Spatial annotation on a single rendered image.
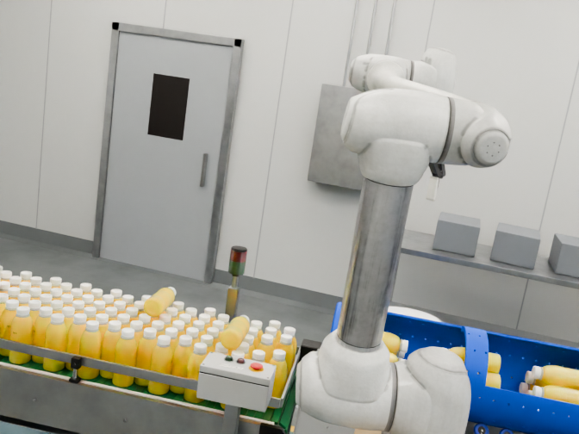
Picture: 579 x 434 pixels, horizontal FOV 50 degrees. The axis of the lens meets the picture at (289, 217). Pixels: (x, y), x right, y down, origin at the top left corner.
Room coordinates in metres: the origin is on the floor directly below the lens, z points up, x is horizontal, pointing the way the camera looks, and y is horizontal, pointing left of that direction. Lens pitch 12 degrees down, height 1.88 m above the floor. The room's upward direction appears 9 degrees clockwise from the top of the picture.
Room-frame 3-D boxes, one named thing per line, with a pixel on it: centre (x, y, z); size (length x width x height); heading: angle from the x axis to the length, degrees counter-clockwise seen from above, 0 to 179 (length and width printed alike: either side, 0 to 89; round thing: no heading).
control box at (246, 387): (1.65, 0.08, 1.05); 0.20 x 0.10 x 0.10; 83
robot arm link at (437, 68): (1.80, -0.33, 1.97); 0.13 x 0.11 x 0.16; 90
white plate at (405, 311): (2.44, -0.55, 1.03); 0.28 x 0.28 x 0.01
